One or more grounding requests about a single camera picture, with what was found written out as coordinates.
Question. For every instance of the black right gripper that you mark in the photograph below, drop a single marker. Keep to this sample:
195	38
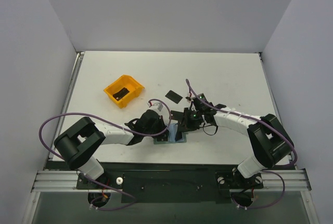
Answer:
185	119

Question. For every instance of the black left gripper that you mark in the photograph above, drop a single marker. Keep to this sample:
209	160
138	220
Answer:
164	128

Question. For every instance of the black credit card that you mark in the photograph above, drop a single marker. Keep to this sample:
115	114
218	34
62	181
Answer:
177	116
173	96
121	94
179	136

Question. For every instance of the yellow plastic bin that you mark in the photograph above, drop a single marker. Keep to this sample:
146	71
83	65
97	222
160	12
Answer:
130	83

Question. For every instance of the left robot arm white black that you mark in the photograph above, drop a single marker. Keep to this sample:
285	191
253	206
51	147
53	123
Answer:
79	142

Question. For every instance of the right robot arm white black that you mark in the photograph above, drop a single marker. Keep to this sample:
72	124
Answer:
269	141

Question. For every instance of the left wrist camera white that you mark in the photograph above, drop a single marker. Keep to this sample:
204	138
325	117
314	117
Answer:
156	106

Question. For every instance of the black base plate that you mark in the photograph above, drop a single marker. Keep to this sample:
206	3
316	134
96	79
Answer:
177	183

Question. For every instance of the aluminium rail frame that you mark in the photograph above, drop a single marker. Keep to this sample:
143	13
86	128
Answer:
237	80

